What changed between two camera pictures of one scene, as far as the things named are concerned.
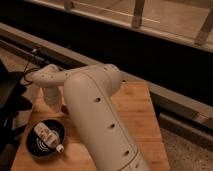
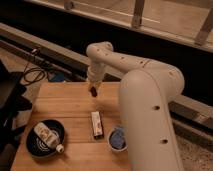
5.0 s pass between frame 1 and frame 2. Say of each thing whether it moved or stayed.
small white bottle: stayed
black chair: stayed
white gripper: moved
